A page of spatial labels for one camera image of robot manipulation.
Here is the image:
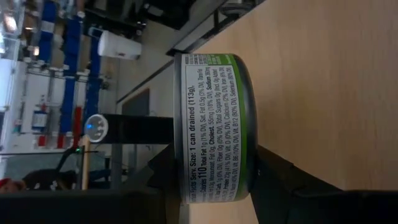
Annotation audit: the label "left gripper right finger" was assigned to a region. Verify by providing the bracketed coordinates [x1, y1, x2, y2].
[251, 145, 341, 224]

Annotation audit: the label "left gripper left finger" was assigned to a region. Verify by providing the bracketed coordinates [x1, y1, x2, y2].
[124, 143, 182, 224]

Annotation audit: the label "green label seafood can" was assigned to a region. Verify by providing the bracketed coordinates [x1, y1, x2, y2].
[173, 52, 259, 205]

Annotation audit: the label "wooden shelf black metal legs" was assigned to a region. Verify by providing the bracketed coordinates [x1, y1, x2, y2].
[188, 0, 398, 224]

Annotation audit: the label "background wooden plank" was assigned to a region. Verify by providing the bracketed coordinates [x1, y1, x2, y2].
[80, 134, 91, 191]

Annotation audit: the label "person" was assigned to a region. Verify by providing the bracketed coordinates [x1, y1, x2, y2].
[0, 167, 78, 194]

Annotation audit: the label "blue storage bin rack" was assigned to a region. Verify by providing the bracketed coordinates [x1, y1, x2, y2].
[37, 0, 103, 136]

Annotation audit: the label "white cylindrical container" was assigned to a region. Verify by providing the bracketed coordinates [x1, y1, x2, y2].
[97, 30, 142, 61]

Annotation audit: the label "black equipment cabinet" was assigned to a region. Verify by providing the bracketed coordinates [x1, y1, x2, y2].
[141, 0, 203, 31]

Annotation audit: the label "black metal table frame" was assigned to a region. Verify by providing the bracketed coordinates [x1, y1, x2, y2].
[166, 0, 268, 57]

